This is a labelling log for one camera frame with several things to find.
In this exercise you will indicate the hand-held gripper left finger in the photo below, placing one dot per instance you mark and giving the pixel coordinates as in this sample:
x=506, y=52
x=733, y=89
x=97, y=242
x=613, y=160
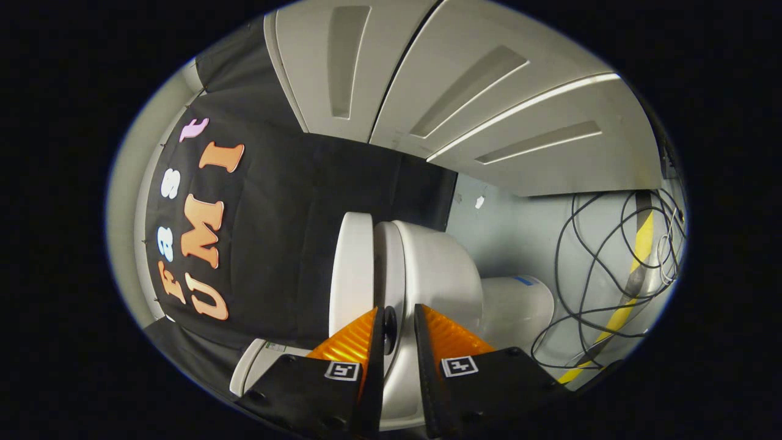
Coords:
x=374, y=391

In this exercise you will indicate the black backdrop cloth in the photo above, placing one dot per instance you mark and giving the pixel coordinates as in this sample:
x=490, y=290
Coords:
x=287, y=232

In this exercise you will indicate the yellow black floor tape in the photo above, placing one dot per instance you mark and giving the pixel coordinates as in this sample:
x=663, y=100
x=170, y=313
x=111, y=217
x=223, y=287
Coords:
x=643, y=238

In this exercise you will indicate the white drawer cabinet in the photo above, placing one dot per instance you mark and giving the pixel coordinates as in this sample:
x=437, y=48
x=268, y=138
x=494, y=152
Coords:
x=440, y=79

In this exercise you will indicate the white toilet bowl with seat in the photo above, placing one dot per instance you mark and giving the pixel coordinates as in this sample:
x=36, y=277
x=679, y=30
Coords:
x=434, y=269

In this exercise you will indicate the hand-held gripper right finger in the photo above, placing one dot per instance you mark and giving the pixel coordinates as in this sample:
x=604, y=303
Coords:
x=427, y=397

